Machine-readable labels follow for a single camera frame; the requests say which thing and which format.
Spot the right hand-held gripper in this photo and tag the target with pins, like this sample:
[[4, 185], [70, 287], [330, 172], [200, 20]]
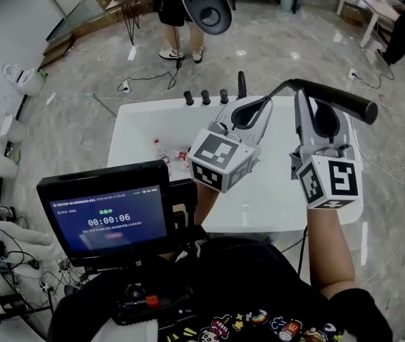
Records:
[[334, 180]]

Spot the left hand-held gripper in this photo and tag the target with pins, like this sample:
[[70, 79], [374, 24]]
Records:
[[220, 159]]

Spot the black handheld shower head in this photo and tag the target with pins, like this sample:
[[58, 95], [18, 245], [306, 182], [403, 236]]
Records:
[[341, 102]]

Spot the person's left forearm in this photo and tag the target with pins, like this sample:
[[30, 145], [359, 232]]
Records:
[[206, 205]]

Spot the person's right forearm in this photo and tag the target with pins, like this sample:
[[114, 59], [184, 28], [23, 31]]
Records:
[[331, 248]]

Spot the white bathtub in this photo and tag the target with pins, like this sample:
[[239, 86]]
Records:
[[277, 198]]

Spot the black faucet knob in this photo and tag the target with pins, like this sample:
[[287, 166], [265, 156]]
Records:
[[205, 97], [223, 96], [188, 98]]

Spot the clear plastic bottle red label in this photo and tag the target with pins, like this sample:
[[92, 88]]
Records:
[[162, 153], [181, 154]]

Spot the dark toilet seat lid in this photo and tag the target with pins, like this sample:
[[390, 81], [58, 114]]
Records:
[[207, 9]]

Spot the pale green bin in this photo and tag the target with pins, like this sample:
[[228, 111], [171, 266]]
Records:
[[287, 4]]

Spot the white desk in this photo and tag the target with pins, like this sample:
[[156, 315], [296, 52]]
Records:
[[377, 5]]

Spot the black cartoon print shirt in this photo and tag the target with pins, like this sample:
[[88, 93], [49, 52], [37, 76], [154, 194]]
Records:
[[245, 283]]

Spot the black monitor blue screen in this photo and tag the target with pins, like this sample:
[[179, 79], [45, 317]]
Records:
[[106, 216]]

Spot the wooden platform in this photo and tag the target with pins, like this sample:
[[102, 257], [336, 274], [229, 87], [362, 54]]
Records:
[[81, 23]]

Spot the black chest rig red button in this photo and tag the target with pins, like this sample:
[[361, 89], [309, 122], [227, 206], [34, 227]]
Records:
[[145, 301]]

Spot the white toilet open lid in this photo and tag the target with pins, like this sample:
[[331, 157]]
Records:
[[28, 80]]

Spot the white toilet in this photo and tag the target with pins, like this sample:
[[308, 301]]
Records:
[[4, 166], [8, 128]]

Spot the black monitor mount rig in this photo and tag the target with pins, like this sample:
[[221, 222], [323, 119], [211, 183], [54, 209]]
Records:
[[186, 219]]

